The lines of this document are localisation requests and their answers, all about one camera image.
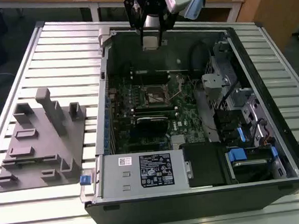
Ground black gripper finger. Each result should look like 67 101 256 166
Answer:
123 0 147 50
156 2 179 40

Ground hard disk blue carrier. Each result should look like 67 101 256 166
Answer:
225 145 281 185

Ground grey plastic bracket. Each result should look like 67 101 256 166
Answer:
201 72 233 102

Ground thick black cable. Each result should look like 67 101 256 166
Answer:
187 39 212 73

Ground black plastic disk bay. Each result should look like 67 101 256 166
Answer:
212 108 248 146

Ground grey case corner block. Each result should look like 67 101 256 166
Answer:
97 27 114 49

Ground blue case latch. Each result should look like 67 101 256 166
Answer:
79 174 92 187

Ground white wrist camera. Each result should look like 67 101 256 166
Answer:
162 0 192 14

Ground green motherboard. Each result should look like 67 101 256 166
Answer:
105 66 216 155

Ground black fan shroud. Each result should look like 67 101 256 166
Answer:
179 139 239 190

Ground silver chipset heatsink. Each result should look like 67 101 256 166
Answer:
170 134 188 145

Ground metal wire locking lever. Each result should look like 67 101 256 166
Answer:
169 85 183 100

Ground black graphics card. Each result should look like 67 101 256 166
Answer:
135 114 171 140

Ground metal drive cage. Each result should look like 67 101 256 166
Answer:
202 40 245 114

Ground black PC case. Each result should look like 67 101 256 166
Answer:
71 13 299 224

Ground silver power supply unit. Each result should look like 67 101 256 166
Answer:
98 148 191 198

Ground CPU socket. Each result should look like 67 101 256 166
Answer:
142 83 173 109

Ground wooden cabinet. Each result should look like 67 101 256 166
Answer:
234 0 299 54

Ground silver CPU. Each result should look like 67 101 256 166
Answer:
141 35 161 52

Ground thin black cable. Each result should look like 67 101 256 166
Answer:
219 76 241 110

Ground grey parts rack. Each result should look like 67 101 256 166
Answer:
0 84 93 193

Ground blue drive carrier tab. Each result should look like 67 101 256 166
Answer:
236 126 247 143

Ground grey ribbon cable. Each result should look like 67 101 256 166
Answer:
193 86 220 143

